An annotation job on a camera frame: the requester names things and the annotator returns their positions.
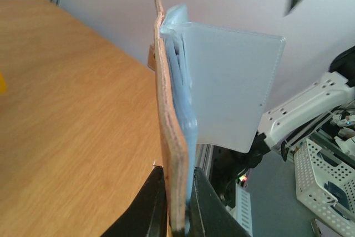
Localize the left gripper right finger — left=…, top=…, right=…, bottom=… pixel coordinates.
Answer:
left=188, top=168, right=249, bottom=237

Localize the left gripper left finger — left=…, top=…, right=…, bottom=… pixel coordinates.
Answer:
left=102, top=166, right=168, bottom=237

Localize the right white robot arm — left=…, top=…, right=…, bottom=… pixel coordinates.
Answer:
left=245, top=0, right=354, bottom=168

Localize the white perforated basket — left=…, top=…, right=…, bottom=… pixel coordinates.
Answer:
left=293, top=138, right=354, bottom=236

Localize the grey slotted cable duct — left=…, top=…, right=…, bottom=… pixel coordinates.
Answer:
left=234, top=186, right=253, bottom=236

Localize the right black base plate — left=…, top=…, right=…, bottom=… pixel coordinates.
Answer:
left=210, top=146, right=248, bottom=208

